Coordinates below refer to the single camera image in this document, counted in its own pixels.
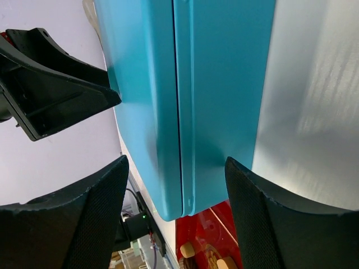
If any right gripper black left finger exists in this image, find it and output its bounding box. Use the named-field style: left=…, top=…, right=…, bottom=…
left=1, top=156, right=129, bottom=268

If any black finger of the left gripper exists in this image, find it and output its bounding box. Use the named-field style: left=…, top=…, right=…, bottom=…
left=1, top=27, right=121, bottom=141

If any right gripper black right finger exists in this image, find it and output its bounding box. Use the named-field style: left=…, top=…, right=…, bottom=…
left=225, top=157, right=358, bottom=268

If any teal tin lid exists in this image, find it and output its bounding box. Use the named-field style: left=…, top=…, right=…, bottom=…
left=173, top=1, right=275, bottom=215

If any caramel square chocolate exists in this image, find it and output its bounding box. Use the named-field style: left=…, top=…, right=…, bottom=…
left=217, top=257, right=238, bottom=269

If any tan cylinder chocolate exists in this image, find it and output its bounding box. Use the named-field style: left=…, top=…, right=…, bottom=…
left=180, top=242, right=195, bottom=258

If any brown bar chocolate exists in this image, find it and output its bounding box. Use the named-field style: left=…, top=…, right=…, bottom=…
left=178, top=257, right=198, bottom=269

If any red rectangular tray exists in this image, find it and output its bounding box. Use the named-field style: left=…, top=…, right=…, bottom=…
left=175, top=200, right=243, bottom=268

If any teal tin box with cups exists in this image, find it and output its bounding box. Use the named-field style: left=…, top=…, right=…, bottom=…
left=95, top=1, right=183, bottom=221

